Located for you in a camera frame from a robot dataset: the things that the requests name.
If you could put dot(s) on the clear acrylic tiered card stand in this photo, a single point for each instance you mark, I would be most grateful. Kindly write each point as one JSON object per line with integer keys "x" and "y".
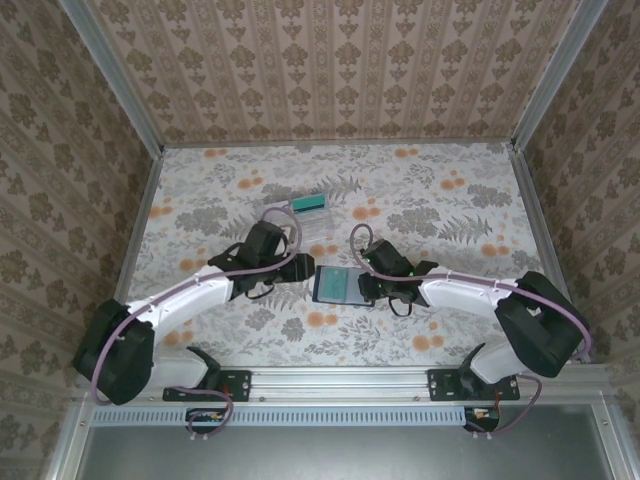
{"x": 320, "y": 225}

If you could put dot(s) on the grey metal sheet panel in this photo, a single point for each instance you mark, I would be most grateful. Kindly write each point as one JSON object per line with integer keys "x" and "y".
{"x": 350, "y": 455}

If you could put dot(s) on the wide aluminium frame rail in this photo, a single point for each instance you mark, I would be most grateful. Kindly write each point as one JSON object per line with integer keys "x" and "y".
{"x": 340, "y": 382}

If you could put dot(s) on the slim aluminium frame rail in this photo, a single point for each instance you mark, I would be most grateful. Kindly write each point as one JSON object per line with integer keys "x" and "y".
{"x": 132, "y": 250}
{"x": 547, "y": 250}
{"x": 340, "y": 145}

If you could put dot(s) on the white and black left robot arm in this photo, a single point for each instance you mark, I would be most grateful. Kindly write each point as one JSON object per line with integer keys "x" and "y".
{"x": 125, "y": 360}

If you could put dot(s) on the aluminium frame post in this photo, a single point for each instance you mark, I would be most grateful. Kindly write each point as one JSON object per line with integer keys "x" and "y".
{"x": 120, "y": 80}
{"x": 557, "y": 75}

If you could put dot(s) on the aluminium frame bar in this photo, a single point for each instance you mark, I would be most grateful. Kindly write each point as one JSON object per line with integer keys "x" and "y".
{"x": 70, "y": 440}
{"x": 607, "y": 440}

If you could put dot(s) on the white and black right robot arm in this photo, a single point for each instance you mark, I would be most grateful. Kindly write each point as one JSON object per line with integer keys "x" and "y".
{"x": 540, "y": 330}

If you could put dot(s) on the floral patterned table cover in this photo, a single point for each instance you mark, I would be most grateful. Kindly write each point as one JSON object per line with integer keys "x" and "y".
{"x": 475, "y": 190}

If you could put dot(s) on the dark blue card holder wallet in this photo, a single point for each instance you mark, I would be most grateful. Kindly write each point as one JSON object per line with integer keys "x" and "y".
{"x": 315, "y": 290}

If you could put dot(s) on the teal plastic card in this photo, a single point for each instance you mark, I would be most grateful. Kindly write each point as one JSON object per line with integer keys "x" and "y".
{"x": 310, "y": 205}
{"x": 340, "y": 285}

